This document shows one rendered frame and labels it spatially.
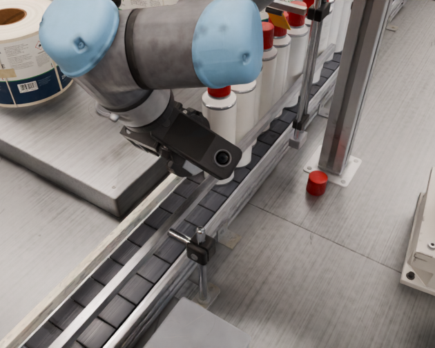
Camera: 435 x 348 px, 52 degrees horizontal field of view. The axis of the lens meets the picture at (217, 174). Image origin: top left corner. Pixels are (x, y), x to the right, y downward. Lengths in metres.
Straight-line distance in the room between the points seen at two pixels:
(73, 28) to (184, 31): 0.10
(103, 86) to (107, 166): 0.37
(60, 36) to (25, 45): 0.52
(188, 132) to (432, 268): 0.39
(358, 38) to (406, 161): 0.31
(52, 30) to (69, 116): 0.52
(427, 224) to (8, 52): 0.77
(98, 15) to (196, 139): 0.21
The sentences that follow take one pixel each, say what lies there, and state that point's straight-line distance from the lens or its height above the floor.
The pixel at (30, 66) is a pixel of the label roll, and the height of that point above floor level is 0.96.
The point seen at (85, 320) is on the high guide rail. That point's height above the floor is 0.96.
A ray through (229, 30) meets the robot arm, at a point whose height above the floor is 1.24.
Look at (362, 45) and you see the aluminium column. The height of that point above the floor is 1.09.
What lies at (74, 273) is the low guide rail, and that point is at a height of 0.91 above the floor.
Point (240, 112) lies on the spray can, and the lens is 0.69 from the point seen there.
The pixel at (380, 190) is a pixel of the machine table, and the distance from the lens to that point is 0.86.
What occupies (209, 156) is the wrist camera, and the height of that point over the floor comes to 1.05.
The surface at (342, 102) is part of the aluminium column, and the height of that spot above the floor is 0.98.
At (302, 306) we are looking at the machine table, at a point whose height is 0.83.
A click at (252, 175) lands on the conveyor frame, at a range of 0.77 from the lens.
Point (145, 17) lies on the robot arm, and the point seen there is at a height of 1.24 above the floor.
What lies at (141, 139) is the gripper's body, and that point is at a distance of 0.59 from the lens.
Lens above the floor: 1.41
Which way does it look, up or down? 44 degrees down
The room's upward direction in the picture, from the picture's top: straight up
